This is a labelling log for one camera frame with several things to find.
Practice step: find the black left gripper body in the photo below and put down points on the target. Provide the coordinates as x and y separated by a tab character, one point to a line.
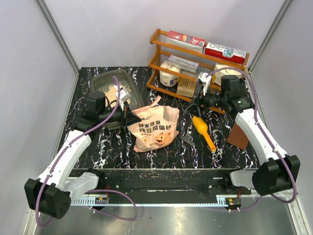
116	116

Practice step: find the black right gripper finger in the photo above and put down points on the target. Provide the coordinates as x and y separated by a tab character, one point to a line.
191	109
198	104

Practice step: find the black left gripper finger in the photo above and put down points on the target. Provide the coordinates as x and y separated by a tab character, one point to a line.
130	118
123	120

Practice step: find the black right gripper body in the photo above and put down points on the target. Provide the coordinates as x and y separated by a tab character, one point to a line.
212	101

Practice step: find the yellow plastic scoop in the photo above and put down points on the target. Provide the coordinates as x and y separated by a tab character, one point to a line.
202	129

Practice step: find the pink cat litter bag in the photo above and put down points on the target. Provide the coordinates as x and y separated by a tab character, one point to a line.
157	128

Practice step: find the black bag clip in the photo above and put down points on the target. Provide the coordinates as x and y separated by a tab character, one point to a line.
186	138

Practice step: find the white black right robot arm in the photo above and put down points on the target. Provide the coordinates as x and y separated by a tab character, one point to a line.
278	170

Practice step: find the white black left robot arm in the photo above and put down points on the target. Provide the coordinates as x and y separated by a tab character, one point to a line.
51	193

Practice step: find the tan cardboard box on shelf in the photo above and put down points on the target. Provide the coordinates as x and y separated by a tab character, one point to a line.
186	87

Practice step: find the beige cat litter pellets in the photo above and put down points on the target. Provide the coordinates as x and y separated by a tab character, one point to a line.
111	90

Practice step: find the grey plastic litter box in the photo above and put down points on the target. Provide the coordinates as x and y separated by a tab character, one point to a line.
116	77

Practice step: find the silver grey flat box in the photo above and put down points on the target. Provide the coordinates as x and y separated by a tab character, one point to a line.
183	64

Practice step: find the red white blue box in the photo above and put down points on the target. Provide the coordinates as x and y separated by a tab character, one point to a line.
225	52

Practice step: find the red white toothpaste box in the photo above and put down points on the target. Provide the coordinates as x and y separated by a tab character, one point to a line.
186	41

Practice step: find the white paper bag right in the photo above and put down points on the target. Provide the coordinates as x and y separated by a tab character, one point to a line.
216	77

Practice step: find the white crumpled bag left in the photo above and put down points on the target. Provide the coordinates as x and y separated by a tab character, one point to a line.
168	79

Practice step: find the brown scouring pad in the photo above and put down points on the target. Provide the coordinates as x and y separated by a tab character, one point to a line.
237	137

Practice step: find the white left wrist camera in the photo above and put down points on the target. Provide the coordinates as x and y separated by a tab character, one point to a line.
124	95

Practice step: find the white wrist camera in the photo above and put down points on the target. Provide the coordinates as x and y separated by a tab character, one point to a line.
205	81
124	95

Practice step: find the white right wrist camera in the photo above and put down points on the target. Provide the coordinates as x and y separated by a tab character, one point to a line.
205	81

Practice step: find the aluminium rail frame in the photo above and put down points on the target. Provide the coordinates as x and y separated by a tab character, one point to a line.
157	198

